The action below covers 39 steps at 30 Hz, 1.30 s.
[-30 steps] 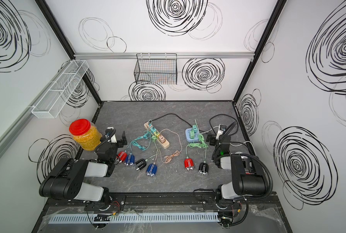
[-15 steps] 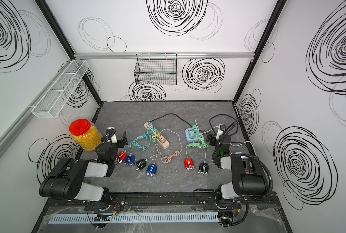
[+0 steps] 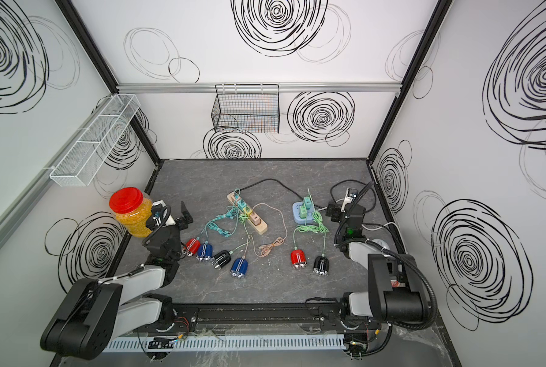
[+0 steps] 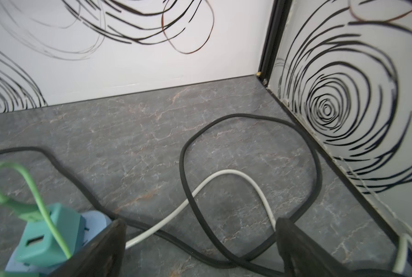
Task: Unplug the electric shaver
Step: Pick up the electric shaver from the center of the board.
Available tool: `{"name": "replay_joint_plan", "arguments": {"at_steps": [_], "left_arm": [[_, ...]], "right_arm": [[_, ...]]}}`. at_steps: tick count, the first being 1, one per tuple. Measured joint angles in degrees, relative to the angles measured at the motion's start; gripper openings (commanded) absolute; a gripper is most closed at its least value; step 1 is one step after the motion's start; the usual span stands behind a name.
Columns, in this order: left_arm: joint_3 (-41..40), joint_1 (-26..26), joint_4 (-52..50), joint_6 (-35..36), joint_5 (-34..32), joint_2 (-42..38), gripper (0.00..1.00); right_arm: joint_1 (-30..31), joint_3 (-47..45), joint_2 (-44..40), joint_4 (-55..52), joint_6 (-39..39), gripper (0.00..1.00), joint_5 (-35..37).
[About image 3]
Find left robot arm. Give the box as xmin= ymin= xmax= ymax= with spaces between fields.
xmin=40 ymin=200 xmax=193 ymax=360

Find black shaver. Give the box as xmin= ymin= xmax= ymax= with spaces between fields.
xmin=313 ymin=255 xmax=330 ymax=276
xmin=213 ymin=250 xmax=232 ymax=269

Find light green cable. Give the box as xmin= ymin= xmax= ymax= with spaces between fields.
xmin=229 ymin=215 xmax=256 ymax=258

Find pink charging cable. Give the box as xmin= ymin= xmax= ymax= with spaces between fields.
xmin=247 ymin=202 xmax=288 ymax=258

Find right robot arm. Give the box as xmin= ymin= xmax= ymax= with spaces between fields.
xmin=327 ymin=182 xmax=438 ymax=330

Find blue shaver left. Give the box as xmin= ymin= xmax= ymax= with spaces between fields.
xmin=196 ymin=242 xmax=213 ymax=261

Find blue striped shaver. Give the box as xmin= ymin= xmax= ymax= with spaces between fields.
xmin=230 ymin=257 xmax=249 ymax=278

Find black shaver left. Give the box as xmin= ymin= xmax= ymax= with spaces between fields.
xmin=213 ymin=250 xmax=232 ymax=269

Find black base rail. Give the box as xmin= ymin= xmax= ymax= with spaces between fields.
xmin=173 ymin=298 xmax=382 ymax=333

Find pink charger adapter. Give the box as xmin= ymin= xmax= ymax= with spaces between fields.
xmin=249 ymin=213 xmax=262 ymax=226

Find red shaver far left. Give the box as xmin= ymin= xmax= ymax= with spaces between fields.
xmin=184 ymin=238 xmax=202 ymax=257

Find red shaver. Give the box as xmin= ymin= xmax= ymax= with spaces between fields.
xmin=184 ymin=238 xmax=202 ymax=257
xmin=291 ymin=249 xmax=307 ymax=269

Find red shaver right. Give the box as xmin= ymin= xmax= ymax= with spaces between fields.
xmin=291 ymin=249 xmax=307 ymax=269

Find yellow jar red lid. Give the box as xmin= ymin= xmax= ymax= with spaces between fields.
xmin=109 ymin=187 xmax=153 ymax=238

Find teal charger adapter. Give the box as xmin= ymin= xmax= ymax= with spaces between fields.
xmin=231 ymin=193 xmax=245 ymax=208

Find black shaver right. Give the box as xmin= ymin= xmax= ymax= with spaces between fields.
xmin=313 ymin=255 xmax=330 ymax=276

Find white slotted cable duct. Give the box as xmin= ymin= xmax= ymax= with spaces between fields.
xmin=104 ymin=334 xmax=346 ymax=353

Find beige power strip red sockets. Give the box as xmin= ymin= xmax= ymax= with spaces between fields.
xmin=227 ymin=191 xmax=268 ymax=235

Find green charger adapter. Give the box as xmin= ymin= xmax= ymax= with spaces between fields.
xmin=298 ymin=196 xmax=315 ymax=220

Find white wire shelf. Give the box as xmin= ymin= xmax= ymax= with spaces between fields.
xmin=50 ymin=94 xmax=140 ymax=187

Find black wire basket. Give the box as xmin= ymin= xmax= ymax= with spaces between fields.
xmin=210 ymin=83 xmax=281 ymax=134

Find black power cord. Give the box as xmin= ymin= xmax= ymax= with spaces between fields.
xmin=239 ymin=177 xmax=325 ymax=208

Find white power cord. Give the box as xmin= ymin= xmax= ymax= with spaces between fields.
xmin=359 ymin=222 xmax=400 ymax=235

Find teal cable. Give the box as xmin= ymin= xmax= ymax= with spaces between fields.
xmin=202 ymin=189 xmax=242 ymax=243

